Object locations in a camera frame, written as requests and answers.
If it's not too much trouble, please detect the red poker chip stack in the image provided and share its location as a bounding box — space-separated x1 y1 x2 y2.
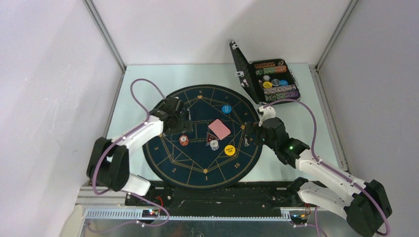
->
179 135 189 146

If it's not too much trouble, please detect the blue small blind button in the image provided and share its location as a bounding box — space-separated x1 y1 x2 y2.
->
221 105 232 114

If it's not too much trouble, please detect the yellow big blind button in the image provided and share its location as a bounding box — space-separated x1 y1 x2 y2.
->
224 145 236 156

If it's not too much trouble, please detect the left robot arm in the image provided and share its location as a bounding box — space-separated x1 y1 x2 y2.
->
86 96 192 206

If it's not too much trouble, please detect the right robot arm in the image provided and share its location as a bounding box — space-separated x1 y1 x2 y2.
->
244 118 392 237

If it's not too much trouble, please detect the pink playing card deck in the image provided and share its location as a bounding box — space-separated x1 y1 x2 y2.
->
208 119 231 140

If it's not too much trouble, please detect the triangular all in marker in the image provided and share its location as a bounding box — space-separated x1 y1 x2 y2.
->
206 132 219 146

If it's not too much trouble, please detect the blue white chip stack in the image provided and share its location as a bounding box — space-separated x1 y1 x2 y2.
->
210 140 219 151

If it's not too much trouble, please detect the yellow button in case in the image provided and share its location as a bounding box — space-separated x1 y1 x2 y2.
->
262 81 273 89

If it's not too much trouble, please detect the round dark poker mat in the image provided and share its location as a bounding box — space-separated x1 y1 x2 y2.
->
143 84 262 190

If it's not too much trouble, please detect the black poker chip case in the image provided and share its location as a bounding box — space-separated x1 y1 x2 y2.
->
229 40 301 105

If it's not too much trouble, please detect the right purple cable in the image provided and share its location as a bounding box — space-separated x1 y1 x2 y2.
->
261 98 392 236

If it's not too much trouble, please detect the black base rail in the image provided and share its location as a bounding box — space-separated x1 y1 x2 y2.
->
145 181 309 218

